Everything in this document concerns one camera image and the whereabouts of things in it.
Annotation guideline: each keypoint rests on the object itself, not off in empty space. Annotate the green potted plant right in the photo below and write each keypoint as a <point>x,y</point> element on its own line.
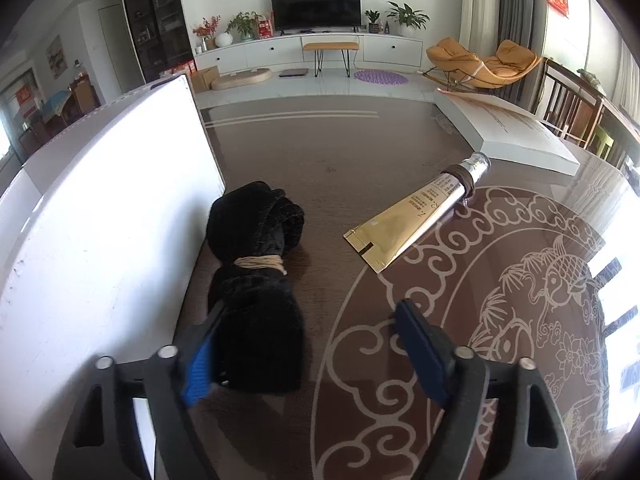
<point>409,20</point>

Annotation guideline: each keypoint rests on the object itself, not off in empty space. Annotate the black flat television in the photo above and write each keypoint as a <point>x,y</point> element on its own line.
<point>311,14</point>

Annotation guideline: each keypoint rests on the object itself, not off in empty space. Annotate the green potted plant left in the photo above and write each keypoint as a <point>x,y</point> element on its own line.
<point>245,25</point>

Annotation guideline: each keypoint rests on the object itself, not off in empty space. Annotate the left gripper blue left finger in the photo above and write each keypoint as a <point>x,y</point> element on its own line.
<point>102,440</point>

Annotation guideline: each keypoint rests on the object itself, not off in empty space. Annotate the white tv cabinet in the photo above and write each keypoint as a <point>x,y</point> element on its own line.
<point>377,52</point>

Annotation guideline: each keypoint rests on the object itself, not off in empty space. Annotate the green potted plant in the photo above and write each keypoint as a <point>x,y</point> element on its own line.
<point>409,20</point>
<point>245,25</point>

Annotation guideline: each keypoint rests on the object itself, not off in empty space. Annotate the flat white gift box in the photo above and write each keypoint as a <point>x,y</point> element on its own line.
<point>502,130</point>

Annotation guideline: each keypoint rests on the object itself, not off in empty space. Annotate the purple round rug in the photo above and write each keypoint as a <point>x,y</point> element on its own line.
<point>381,77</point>

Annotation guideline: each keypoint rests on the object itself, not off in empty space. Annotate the wooden bench stool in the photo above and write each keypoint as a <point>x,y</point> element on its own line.
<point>321,50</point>

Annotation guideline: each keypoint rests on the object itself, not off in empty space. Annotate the gold cosmetic tube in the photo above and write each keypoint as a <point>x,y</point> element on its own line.
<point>385,237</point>

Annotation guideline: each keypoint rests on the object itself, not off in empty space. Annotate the dark display cabinet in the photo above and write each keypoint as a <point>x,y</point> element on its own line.
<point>158,32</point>

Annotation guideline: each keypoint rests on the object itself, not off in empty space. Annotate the orange lounge chair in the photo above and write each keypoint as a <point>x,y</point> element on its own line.
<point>456,67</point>

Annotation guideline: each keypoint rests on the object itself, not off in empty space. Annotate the large white box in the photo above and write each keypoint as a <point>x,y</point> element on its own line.
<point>100,232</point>

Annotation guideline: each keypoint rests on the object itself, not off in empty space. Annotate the wooden dining chair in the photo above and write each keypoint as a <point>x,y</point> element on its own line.
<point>568,104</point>

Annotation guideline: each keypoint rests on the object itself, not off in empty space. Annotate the red flower vase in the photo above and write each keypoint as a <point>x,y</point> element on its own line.
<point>209,35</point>

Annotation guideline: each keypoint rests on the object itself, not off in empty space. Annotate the black velvet scrunchie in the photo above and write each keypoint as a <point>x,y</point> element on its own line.
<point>259,345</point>

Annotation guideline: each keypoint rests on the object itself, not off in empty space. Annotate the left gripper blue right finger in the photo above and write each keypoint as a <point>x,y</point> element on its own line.
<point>528,439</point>

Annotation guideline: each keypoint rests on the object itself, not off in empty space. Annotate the small potted plant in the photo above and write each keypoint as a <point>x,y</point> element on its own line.
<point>373,16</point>

